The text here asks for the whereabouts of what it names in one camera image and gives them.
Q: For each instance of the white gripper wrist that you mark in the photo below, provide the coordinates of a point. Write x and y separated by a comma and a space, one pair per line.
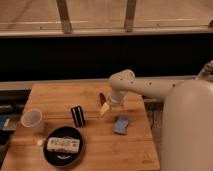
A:
113, 101

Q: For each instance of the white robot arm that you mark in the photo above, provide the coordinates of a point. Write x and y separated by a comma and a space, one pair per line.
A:
125, 81

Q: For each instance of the black striped eraser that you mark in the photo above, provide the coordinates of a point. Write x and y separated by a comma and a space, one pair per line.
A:
78, 116

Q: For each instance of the blue sponge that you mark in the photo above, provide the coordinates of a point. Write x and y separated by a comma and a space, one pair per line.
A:
120, 126

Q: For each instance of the black round plate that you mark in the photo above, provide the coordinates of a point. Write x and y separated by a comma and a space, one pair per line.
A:
60, 159

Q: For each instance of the clear plastic cup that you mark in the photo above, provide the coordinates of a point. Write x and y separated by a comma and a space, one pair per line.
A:
33, 120

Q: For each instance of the white robot body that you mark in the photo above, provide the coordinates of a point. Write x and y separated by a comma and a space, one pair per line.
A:
187, 125

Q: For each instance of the metal window frame rail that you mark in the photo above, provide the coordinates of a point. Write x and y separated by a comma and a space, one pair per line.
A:
56, 18

